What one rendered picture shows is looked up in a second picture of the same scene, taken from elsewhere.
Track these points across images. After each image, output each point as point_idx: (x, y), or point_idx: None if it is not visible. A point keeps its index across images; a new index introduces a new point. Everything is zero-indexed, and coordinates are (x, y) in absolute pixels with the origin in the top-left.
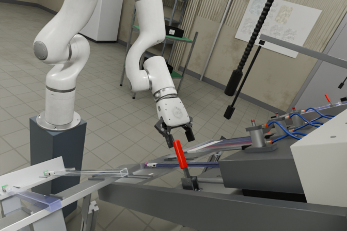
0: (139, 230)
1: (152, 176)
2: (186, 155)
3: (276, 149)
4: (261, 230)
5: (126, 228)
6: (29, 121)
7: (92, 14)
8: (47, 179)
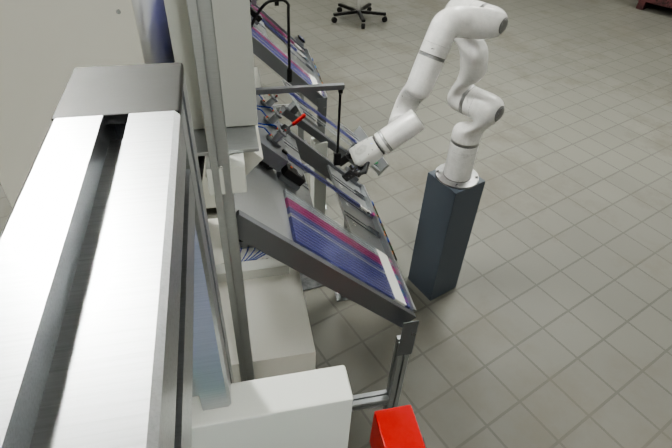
0: (384, 360)
1: (333, 177)
2: (374, 243)
3: (259, 101)
4: None
5: (391, 346)
6: None
7: (470, 71)
8: None
